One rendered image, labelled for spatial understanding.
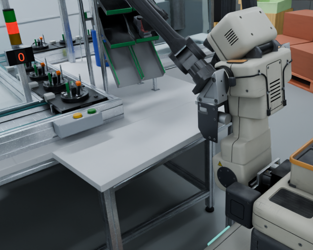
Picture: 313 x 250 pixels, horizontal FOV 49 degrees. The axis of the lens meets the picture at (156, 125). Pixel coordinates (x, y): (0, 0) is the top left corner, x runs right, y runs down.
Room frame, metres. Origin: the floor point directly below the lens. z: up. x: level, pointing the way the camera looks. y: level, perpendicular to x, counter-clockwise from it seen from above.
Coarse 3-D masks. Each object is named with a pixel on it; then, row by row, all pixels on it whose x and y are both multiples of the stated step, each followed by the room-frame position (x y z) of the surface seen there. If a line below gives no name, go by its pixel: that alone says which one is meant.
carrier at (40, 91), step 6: (60, 66) 1.90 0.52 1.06; (54, 72) 1.85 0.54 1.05; (54, 78) 1.84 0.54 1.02; (60, 78) 1.98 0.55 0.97; (66, 78) 1.97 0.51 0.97; (30, 84) 1.85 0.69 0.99; (36, 84) 1.86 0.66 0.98; (42, 84) 1.89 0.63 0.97; (48, 84) 1.80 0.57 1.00; (54, 84) 1.81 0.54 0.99; (60, 84) 1.80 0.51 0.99; (36, 90) 1.80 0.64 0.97; (42, 90) 1.79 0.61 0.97; (48, 90) 1.78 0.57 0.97; (54, 90) 1.77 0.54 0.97; (60, 90) 1.76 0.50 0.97; (66, 90) 1.76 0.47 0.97; (42, 96) 1.69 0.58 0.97
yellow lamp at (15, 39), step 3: (18, 33) 1.62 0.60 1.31; (9, 36) 1.61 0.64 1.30; (12, 36) 1.60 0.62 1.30; (15, 36) 1.61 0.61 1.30; (18, 36) 1.62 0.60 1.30; (9, 39) 1.62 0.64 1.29; (12, 39) 1.60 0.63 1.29; (15, 39) 1.61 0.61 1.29; (18, 39) 1.62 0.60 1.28; (12, 42) 1.61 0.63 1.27; (15, 42) 1.61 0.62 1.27; (18, 42) 1.61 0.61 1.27; (21, 42) 1.63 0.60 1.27
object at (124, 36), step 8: (104, 16) 1.95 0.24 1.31; (112, 16) 1.97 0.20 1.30; (120, 16) 1.90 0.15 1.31; (104, 24) 1.89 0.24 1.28; (112, 24) 1.89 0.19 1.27; (120, 24) 1.90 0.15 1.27; (104, 32) 1.77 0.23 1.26; (112, 32) 1.83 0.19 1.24; (120, 32) 1.83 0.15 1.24; (128, 32) 1.81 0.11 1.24; (112, 40) 1.76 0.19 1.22; (120, 40) 1.77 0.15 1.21; (128, 40) 1.78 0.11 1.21; (112, 48) 1.70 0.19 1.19
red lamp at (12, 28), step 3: (6, 24) 1.61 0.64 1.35; (9, 24) 1.60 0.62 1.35; (12, 24) 1.61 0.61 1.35; (15, 24) 1.62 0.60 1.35; (6, 27) 1.61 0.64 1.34; (9, 27) 1.60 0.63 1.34; (12, 27) 1.61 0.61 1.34; (15, 27) 1.61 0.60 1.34; (9, 30) 1.61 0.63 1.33; (12, 30) 1.61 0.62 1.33; (15, 30) 1.61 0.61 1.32; (18, 30) 1.63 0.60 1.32; (9, 33) 1.61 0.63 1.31; (12, 33) 1.61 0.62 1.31; (15, 33) 1.61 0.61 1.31
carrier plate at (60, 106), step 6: (90, 90) 1.73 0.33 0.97; (60, 96) 1.67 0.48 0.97; (90, 96) 1.64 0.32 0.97; (102, 96) 1.62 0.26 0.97; (48, 102) 1.62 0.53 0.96; (54, 102) 1.59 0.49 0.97; (60, 102) 1.58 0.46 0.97; (78, 102) 1.56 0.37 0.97; (84, 102) 1.56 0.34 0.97; (90, 102) 1.56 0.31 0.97; (96, 102) 1.57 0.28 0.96; (60, 108) 1.51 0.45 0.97; (66, 108) 1.50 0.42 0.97; (72, 108) 1.50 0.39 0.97; (78, 108) 1.52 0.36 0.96
